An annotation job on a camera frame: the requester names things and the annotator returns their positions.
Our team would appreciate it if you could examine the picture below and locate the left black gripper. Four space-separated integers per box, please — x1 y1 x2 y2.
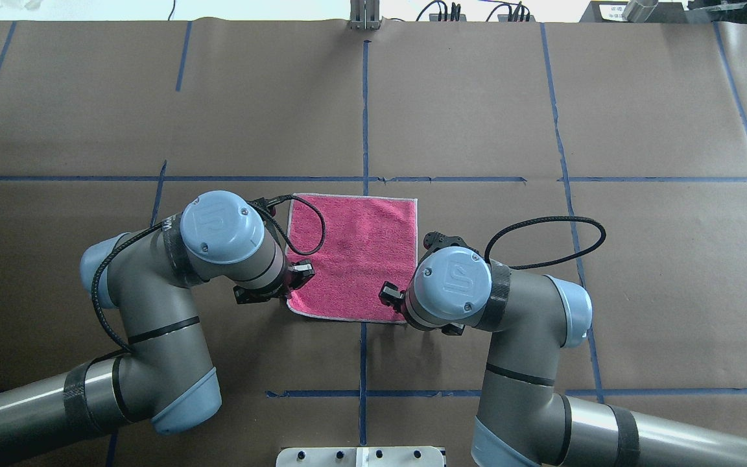
232 259 315 305

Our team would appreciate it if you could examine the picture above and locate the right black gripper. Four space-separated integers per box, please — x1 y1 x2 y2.
379 281 465 336

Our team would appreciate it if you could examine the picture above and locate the pink towel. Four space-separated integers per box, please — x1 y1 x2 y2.
287 193 418 324

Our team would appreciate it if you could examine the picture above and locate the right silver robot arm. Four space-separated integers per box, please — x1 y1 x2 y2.
379 245 747 466

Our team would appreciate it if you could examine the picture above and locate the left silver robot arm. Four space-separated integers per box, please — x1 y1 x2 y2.
0 190 315 466

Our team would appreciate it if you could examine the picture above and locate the black tray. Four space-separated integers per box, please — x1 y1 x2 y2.
578 1 689 24

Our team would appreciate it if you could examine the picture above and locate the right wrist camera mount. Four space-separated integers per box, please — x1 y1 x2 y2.
423 232 480 256

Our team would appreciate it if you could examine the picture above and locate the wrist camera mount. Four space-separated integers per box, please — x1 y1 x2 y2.
423 232 480 256
247 197 283 219

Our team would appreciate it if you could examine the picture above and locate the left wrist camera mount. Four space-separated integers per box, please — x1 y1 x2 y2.
247 197 283 219

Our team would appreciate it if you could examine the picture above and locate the white pedestal column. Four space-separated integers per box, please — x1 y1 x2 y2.
276 446 447 466

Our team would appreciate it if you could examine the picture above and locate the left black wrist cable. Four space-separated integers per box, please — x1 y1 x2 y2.
91 193 326 354

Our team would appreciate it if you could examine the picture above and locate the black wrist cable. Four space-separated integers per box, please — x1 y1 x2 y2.
484 216 608 270
91 193 326 354

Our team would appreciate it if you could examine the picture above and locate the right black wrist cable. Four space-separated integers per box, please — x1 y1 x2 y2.
484 216 608 270

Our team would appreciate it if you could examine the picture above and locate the aluminium frame post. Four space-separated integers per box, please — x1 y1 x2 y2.
348 0 382 30

